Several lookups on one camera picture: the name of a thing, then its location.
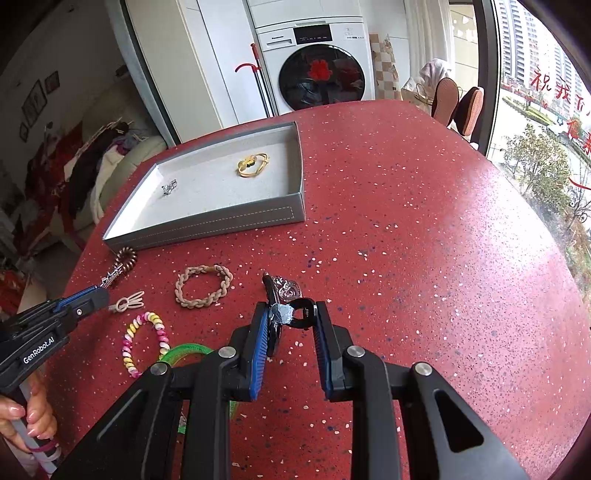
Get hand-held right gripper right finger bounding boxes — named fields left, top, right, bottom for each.
left=313, top=300, right=532, bottom=480

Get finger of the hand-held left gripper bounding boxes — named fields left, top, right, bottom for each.
left=69, top=288, right=110, bottom=324
left=54, top=285, right=100, bottom=311

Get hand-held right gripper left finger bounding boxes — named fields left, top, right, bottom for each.
left=51, top=302, right=271, bottom=480

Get beige looped hair clip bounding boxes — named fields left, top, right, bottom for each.
left=108, top=291, right=145, bottom=315

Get brown spiral hair tie keychain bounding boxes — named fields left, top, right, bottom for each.
left=99, top=248, right=138, bottom=289

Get black silver hair clip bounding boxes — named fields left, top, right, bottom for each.
left=261, top=272, right=319, bottom=358

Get pink yellow spiral bracelet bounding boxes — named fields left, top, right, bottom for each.
left=121, top=311, right=172, bottom=380

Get green translucent bracelet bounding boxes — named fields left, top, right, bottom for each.
left=158, top=340, right=241, bottom=437

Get beige braided bracelet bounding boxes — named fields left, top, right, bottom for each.
left=174, top=265, right=234, bottom=309

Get grey jewelry tray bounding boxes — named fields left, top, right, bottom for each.
left=102, top=121, right=306, bottom=252

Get person's left hand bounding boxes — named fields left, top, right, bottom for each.
left=0, top=376, right=58, bottom=455

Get red cloth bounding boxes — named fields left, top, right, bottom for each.
left=14, top=134, right=84, bottom=250

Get dark garment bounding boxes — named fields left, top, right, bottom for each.
left=69, top=138, right=108, bottom=217

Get cream sofa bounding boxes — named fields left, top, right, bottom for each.
left=69, top=136, right=169, bottom=232

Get white cabinet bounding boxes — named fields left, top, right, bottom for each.
left=124, top=0, right=259, bottom=139

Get beige bag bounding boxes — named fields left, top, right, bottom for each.
left=401, top=78, right=435, bottom=112

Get outdoor trees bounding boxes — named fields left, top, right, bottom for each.
left=501, top=122, right=578, bottom=217

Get checkered cloth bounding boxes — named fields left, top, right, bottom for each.
left=370, top=34, right=402, bottom=100

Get white hooded cloth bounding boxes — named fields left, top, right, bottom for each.
left=419, top=59, right=451, bottom=89

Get white washing machine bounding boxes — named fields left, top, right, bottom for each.
left=255, top=21, right=376, bottom=116

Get white stacked appliance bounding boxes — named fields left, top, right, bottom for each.
left=247, top=0, right=370, bottom=29

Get white curtain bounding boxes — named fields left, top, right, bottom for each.
left=406, top=0, right=455, bottom=84

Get red window decal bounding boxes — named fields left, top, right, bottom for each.
left=529, top=67, right=591, bottom=158

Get large picture frame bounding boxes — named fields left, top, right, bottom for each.
left=22, top=79, right=47, bottom=127

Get red handled mop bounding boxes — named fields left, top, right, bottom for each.
left=235, top=44, right=274, bottom=118

